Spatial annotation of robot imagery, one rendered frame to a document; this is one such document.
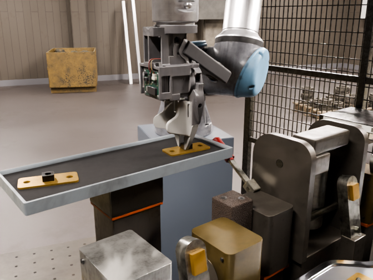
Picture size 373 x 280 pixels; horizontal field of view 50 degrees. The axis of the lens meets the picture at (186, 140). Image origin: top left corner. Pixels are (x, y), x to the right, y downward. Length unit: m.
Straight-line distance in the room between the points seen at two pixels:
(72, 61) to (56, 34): 1.40
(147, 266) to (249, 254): 0.17
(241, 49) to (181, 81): 0.31
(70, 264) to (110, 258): 0.76
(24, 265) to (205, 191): 0.58
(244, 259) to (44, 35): 8.55
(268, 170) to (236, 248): 0.22
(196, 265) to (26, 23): 8.56
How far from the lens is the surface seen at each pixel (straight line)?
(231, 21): 0.98
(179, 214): 1.04
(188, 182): 1.01
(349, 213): 0.83
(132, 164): 0.67
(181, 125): 0.68
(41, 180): 0.63
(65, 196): 0.57
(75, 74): 7.76
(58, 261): 1.30
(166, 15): 0.65
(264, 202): 0.73
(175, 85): 0.66
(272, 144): 0.74
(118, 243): 0.55
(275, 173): 0.75
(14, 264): 1.33
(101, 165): 0.67
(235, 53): 0.94
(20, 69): 9.05
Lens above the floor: 1.39
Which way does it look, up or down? 17 degrees down
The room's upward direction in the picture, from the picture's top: straight up
